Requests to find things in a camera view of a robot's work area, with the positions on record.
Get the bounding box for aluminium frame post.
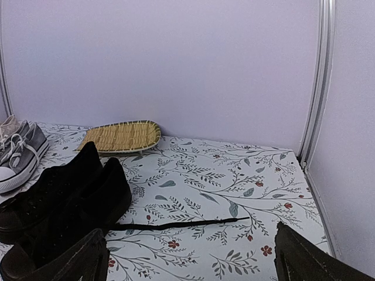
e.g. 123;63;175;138
298;0;336;170
1;25;13;116

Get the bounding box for black front canvas sneaker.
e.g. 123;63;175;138
1;157;238;261

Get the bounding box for floral tablecloth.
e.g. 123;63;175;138
0;121;338;281

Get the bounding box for black rear canvas sneaker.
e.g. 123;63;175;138
1;141;102;214

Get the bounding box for black canvas sneaker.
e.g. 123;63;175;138
1;157;238;261
1;141;102;214

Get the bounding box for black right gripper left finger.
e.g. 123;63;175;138
1;229;110;280

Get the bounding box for grey sneaker left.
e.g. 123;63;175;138
1;120;30;168

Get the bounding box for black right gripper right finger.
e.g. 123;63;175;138
274;222;374;281

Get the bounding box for aluminium frame post left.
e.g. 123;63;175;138
1;25;13;116

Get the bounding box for woven bamboo tray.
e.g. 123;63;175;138
77;121;162;154

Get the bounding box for grey sneaker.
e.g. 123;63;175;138
1;120;30;168
1;123;49;193

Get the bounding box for beige sneaker right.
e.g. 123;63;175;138
0;115;20;139

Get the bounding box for aluminium frame post right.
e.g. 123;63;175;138
298;0;336;170

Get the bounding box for grey sneaker right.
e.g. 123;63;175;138
1;123;49;193

